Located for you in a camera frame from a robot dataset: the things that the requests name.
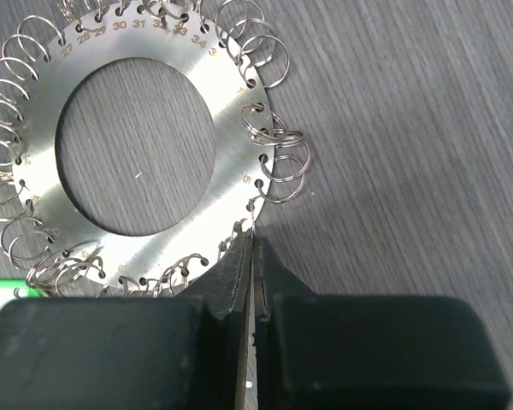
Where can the large metal keyring with rings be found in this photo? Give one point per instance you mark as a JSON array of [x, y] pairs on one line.
[[138, 139]]

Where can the green key tag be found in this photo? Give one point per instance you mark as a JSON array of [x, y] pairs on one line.
[[11, 289]]

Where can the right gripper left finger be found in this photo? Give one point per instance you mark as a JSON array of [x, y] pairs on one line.
[[183, 352]]

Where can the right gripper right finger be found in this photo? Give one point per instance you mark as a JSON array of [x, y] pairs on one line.
[[325, 351]]

